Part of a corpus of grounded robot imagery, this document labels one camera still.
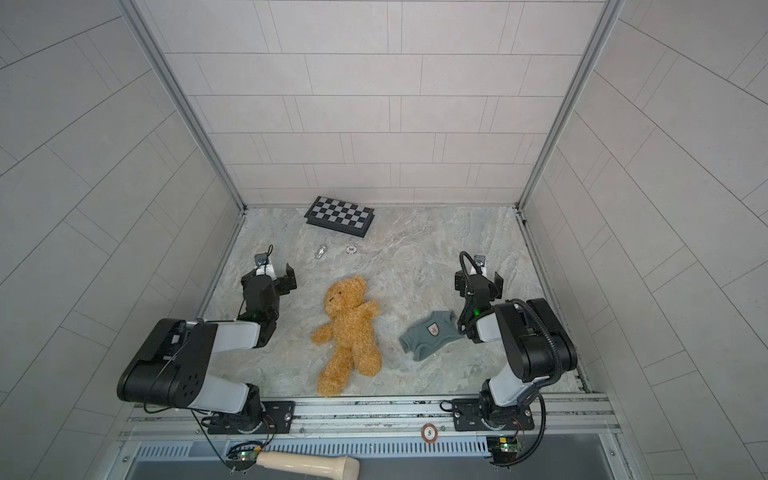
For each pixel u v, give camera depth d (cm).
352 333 77
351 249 103
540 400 68
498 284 83
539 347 45
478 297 81
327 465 62
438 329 84
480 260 79
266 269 76
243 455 65
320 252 102
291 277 83
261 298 67
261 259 75
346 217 109
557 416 73
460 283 86
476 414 71
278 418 70
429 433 69
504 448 68
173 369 43
